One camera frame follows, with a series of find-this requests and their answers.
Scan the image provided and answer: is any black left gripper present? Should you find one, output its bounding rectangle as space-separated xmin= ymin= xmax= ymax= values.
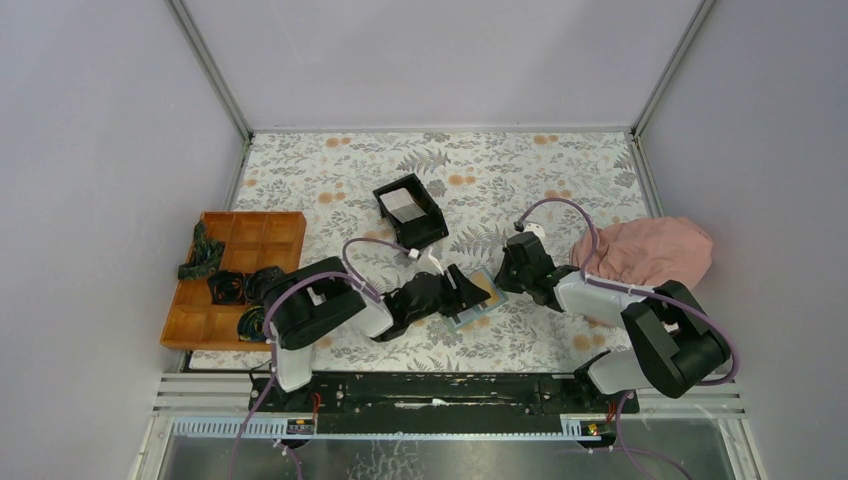
xmin=405 ymin=264 xmax=488 ymax=326

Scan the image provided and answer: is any stack of white cards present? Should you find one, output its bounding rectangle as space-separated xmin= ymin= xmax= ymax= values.
xmin=378 ymin=188 xmax=426 ymax=223

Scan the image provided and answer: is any green patterned strap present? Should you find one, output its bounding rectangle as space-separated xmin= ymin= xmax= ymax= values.
xmin=177 ymin=221 xmax=227 ymax=282

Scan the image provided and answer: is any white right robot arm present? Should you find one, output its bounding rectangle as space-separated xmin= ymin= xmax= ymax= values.
xmin=495 ymin=231 xmax=732 ymax=412

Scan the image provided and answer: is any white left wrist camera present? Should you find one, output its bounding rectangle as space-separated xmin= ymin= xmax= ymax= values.
xmin=407 ymin=246 xmax=444 ymax=276

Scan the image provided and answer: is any gold credit card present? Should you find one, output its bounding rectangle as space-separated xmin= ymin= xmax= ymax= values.
xmin=469 ymin=269 xmax=498 ymax=311

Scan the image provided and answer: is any orange compartment tray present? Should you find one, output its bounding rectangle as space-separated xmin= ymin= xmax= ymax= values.
xmin=160 ymin=212 xmax=307 ymax=352

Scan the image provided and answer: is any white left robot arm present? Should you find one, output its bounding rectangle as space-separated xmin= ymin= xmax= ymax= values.
xmin=262 ymin=256 xmax=492 ymax=411

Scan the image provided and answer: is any black card box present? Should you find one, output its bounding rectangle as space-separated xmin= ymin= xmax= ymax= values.
xmin=373 ymin=174 xmax=449 ymax=249

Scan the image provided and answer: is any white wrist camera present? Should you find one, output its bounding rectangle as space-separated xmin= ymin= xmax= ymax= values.
xmin=407 ymin=246 xmax=444 ymax=276
xmin=514 ymin=221 xmax=546 ymax=240

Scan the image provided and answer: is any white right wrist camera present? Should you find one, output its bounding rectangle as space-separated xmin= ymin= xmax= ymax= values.
xmin=514 ymin=221 xmax=546 ymax=240

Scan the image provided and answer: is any pink cloth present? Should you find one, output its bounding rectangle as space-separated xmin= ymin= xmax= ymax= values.
xmin=570 ymin=217 xmax=714 ymax=290

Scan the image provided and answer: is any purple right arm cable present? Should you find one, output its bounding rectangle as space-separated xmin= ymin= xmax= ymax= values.
xmin=515 ymin=197 xmax=741 ymax=388

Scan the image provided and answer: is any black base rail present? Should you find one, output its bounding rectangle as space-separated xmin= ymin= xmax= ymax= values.
xmin=249 ymin=371 xmax=621 ymax=435

